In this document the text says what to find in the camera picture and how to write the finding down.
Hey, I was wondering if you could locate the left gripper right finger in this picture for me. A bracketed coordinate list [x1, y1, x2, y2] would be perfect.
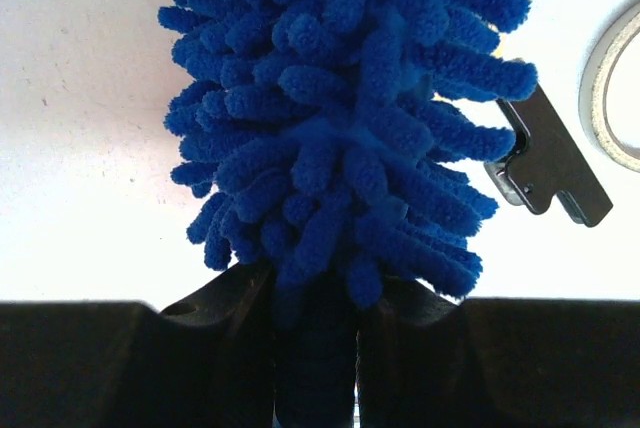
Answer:
[357, 278, 639, 427]

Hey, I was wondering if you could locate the blue microfibre duster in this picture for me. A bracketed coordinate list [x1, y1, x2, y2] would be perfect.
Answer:
[158, 0, 537, 427]

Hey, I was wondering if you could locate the black plastic clip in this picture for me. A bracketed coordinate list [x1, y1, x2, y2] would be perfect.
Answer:
[484, 60, 613, 228]

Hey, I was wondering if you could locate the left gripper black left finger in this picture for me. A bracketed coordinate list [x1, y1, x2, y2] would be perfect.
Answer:
[1, 264, 273, 427]

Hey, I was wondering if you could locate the roll of beige tape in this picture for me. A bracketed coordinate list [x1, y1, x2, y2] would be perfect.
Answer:
[578, 2, 639, 172]

